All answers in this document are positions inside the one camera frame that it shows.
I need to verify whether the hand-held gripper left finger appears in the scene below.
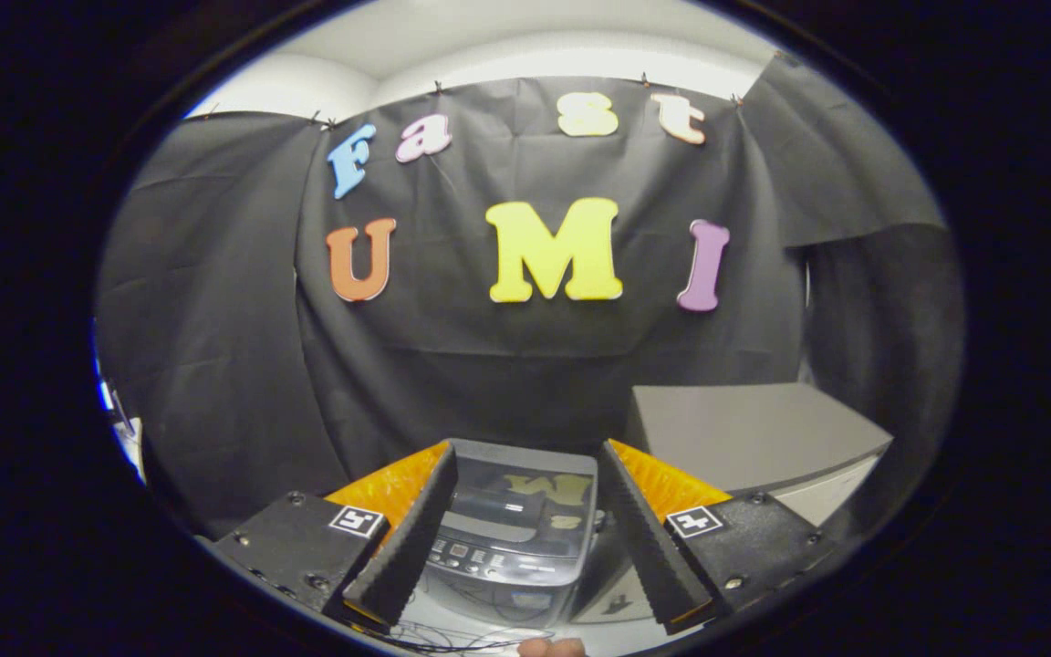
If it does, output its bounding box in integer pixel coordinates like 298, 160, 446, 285
211, 440, 459, 627

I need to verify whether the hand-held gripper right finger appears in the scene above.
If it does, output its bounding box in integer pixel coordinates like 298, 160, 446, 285
598, 439, 837, 635

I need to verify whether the dark grey washing machine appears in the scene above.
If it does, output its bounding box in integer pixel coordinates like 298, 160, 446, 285
418, 438, 610, 632

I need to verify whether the grey cabinet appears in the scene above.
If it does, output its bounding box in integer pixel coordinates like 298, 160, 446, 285
571, 383, 893, 626

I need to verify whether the black backdrop cloth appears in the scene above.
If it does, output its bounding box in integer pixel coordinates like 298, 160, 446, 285
92, 50, 964, 539

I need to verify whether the thin cable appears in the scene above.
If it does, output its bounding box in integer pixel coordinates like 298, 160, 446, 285
380, 619, 556, 656

